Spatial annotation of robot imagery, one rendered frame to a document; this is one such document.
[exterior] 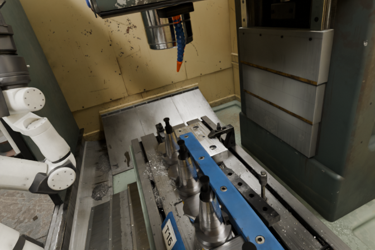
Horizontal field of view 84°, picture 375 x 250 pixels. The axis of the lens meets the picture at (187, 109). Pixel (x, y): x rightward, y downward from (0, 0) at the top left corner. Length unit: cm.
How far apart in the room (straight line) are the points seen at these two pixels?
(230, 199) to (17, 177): 61
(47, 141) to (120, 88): 113
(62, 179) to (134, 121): 106
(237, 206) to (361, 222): 90
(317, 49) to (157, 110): 132
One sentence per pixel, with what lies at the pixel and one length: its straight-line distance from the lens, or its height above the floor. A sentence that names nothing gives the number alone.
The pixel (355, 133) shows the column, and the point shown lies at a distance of 93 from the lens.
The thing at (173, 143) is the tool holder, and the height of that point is 126.
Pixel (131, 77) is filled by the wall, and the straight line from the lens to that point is 181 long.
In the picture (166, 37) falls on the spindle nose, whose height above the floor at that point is 148.
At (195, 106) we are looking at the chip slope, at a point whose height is 77.
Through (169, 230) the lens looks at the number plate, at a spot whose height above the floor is 95.
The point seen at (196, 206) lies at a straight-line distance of 44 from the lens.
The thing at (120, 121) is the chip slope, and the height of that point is 81.
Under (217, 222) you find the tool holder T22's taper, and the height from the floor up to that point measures 125.
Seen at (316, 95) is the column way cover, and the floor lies 119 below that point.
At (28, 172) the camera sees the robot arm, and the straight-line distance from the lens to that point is 80.
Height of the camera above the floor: 156
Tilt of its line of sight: 26 degrees down
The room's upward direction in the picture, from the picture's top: 11 degrees counter-clockwise
